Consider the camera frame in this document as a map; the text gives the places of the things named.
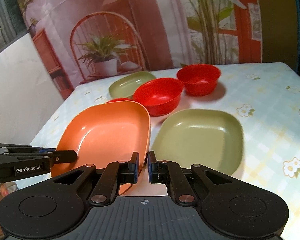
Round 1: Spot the orange square plate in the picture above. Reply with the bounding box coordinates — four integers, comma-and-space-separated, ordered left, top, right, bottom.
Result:
51, 100, 151, 196

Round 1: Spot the green square plate near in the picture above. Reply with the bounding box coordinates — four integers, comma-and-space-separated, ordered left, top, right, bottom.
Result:
151, 109, 244, 175

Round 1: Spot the green square plate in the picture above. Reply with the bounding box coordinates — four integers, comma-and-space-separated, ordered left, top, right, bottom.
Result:
151, 109, 244, 175
108, 72, 156, 99

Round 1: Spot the red bowl nearest left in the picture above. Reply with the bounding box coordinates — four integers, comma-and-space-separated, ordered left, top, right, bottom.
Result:
105, 98, 133, 103

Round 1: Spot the red bowl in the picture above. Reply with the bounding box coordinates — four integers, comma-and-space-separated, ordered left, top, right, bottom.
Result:
105, 98, 133, 103
177, 64, 221, 96
132, 77, 184, 116

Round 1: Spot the green square plate far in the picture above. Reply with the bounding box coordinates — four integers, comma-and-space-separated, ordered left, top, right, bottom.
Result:
108, 72, 156, 99

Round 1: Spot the red bowl middle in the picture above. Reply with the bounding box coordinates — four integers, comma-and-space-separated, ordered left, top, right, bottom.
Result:
132, 77, 184, 116

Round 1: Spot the printed backdrop curtain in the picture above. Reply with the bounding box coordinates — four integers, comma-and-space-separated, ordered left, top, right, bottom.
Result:
17, 0, 262, 98

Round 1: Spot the red bowl far right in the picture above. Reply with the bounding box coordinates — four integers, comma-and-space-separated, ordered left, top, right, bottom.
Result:
177, 64, 221, 96

